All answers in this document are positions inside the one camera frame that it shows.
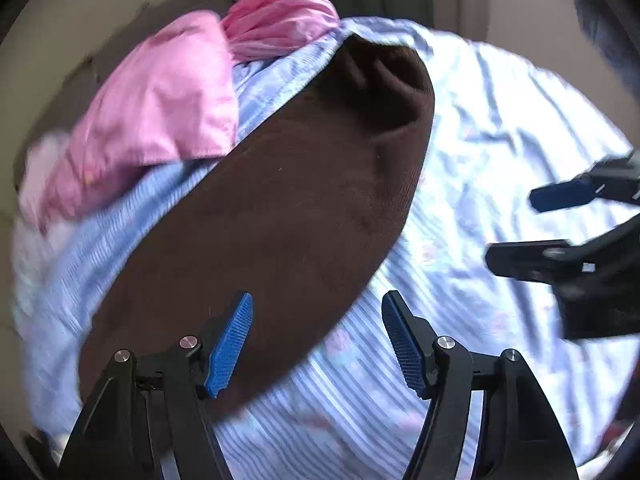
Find dark brown towel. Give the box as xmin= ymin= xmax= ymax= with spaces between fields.
xmin=77 ymin=35 xmax=436 ymax=421

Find pink cloth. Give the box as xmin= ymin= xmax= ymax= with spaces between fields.
xmin=20 ymin=10 xmax=240 ymax=233

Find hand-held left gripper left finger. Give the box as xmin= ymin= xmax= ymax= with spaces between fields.
xmin=59 ymin=291 xmax=254 ymax=480

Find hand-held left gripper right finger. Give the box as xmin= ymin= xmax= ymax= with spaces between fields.
xmin=381 ymin=290 xmax=580 ymax=480

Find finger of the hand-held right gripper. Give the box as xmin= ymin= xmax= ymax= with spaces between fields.
xmin=529 ymin=152 xmax=640 ymax=214
xmin=485 ymin=220 xmax=640 ymax=286

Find pink pillow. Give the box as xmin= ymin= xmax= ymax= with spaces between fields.
xmin=220 ymin=0 xmax=342 ymax=63

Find blue striped bed sheet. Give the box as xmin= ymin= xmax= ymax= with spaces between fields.
xmin=12 ymin=16 xmax=638 ymax=480

